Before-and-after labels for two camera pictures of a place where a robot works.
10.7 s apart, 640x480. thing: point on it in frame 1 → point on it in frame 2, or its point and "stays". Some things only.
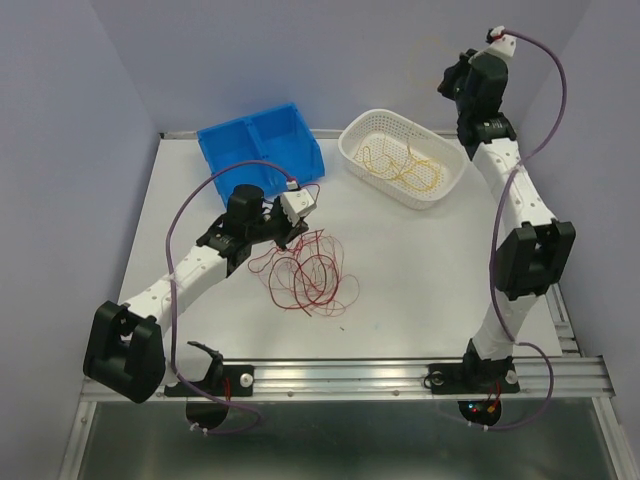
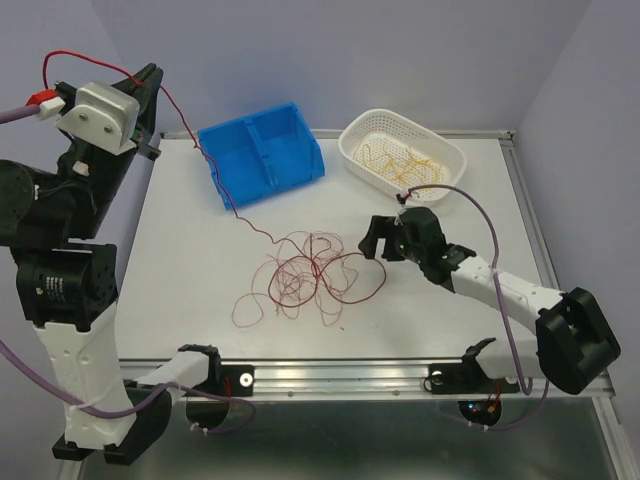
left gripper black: (291, 231) → (146, 85)
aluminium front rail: (402, 378) stays
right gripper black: (447, 86) → (381, 227)
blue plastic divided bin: (265, 150) stays
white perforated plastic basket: (414, 164) stays
